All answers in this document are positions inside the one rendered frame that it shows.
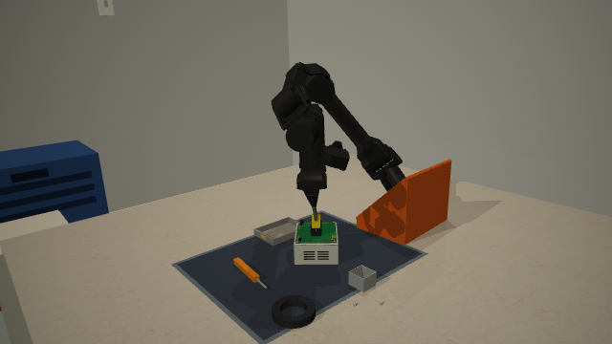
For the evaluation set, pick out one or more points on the yellow power plug with grey cables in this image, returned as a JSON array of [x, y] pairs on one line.
[[315, 218]]

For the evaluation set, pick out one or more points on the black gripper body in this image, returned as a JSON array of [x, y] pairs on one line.
[[312, 177]]

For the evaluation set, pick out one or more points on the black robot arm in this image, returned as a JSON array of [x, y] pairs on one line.
[[306, 83]]

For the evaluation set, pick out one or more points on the dark grey work mat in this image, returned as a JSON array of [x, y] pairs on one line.
[[249, 304]]

